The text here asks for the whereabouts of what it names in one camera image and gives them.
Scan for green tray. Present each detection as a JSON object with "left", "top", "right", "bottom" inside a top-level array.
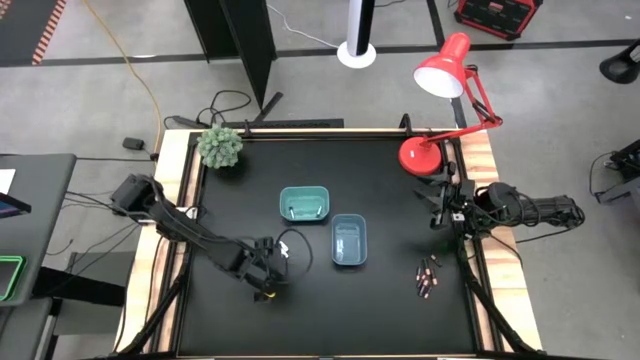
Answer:
[{"left": 0, "top": 254, "right": 26, "bottom": 301}]

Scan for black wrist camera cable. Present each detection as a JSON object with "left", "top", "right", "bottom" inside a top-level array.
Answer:
[{"left": 276, "top": 228, "right": 314, "bottom": 282}]

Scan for grey side desk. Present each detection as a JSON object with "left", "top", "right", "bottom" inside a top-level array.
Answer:
[{"left": 0, "top": 153, "right": 78, "bottom": 307}]

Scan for white black pole round base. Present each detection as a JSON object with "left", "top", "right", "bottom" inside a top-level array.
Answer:
[{"left": 336, "top": 0, "right": 377, "bottom": 70}]

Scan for blue plastic bin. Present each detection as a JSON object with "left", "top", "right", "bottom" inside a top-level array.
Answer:
[{"left": 331, "top": 213, "right": 368, "bottom": 267}]

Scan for dark tablet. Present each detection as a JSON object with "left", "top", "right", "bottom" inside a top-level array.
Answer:
[{"left": 0, "top": 192, "right": 32, "bottom": 220}]

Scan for black power strip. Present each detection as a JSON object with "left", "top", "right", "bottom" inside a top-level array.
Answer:
[{"left": 222, "top": 118, "right": 345, "bottom": 130}]

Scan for green potted plant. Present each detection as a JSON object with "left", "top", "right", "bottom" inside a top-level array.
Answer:
[{"left": 196, "top": 125, "right": 245, "bottom": 170}]

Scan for black floor cable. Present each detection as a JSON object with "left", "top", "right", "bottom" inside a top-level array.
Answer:
[{"left": 163, "top": 89, "right": 253, "bottom": 130}]

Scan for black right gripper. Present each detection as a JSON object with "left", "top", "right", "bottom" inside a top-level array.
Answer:
[{"left": 412, "top": 174, "right": 479, "bottom": 234}]

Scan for yellow hanging cable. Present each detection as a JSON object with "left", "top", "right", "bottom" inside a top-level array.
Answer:
[{"left": 82, "top": 0, "right": 164, "bottom": 151}]

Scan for red desk lamp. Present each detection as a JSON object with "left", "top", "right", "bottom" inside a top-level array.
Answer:
[{"left": 398, "top": 32, "right": 504, "bottom": 177}]

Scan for black striped floor mat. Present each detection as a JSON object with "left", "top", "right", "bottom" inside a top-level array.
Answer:
[{"left": 0, "top": 0, "right": 68, "bottom": 66}]

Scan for red black equipment case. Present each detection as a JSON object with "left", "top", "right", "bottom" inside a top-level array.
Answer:
[{"left": 453, "top": 0, "right": 544, "bottom": 41}]

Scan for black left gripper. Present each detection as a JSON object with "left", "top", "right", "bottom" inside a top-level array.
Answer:
[{"left": 238, "top": 238, "right": 291, "bottom": 304}]

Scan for black equipment cart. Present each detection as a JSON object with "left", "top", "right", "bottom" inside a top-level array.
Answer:
[{"left": 589, "top": 138, "right": 640, "bottom": 206}]

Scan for black partition panel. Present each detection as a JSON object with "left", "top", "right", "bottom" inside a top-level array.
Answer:
[{"left": 183, "top": 0, "right": 284, "bottom": 121}]

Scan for white floor cable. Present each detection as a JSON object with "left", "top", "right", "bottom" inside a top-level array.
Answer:
[{"left": 267, "top": 3, "right": 341, "bottom": 50}]

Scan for black stand base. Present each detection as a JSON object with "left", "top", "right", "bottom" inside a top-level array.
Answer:
[{"left": 598, "top": 38, "right": 640, "bottom": 85}]

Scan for teal plastic bin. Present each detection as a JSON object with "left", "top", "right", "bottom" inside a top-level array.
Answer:
[{"left": 279, "top": 185, "right": 331, "bottom": 224}]

